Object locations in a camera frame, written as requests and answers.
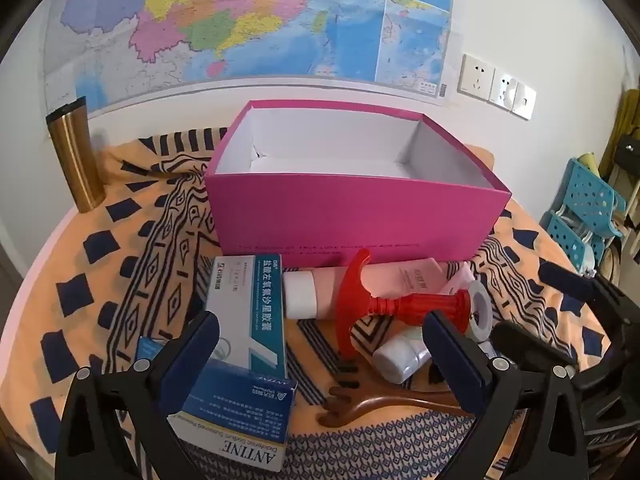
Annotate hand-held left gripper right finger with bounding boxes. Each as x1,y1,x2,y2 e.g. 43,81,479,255
421,310,601,480

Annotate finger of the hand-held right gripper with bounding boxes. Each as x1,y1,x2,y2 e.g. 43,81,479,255
537,260,632,326
492,320,576,368

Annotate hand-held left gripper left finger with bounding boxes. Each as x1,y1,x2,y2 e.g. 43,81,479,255
55,310,221,480

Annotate white teal medicine box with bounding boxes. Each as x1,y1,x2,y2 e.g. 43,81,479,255
202,254,288,381

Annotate blue white medicine box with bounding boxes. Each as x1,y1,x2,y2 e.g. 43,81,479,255
167,360,298,473

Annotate lilac cream tube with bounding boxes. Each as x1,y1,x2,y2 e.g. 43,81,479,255
440,260,476,296

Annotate wooden claw massager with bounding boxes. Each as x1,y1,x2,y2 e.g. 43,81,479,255
322,385,476,426

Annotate pink lotion tube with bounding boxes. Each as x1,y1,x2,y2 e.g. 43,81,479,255
282,257,451,321

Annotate pink cardboard box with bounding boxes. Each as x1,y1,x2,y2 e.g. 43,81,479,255
202,100,512,263

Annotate small blue packet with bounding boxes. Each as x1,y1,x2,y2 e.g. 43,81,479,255
137,336,168,362

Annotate small white bottle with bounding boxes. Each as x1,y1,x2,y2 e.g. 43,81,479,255
372,327,433,383

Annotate white tape roll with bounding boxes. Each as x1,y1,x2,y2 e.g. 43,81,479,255
465,280,494,344

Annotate blue perforated plastic rack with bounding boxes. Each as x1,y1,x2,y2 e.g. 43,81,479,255
542,157,626,273

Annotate black handbag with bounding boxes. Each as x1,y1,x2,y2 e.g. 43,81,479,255
612,137,640,178

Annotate orange patterned blanket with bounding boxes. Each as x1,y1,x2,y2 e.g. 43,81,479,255
0,127,621,480

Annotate yellow coat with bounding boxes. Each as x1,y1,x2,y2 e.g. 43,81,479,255
602,89,640,181

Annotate gold thermos flask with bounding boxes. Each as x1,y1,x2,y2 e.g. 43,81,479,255
46,96,106,213

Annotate red plastic T-handle tool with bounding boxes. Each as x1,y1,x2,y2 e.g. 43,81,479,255
334,251,473,361

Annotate white wall socket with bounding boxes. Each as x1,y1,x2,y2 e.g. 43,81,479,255
459,53,496,101
490,71,521,108

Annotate colourful wall map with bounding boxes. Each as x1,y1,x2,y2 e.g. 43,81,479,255
42,0,456,116

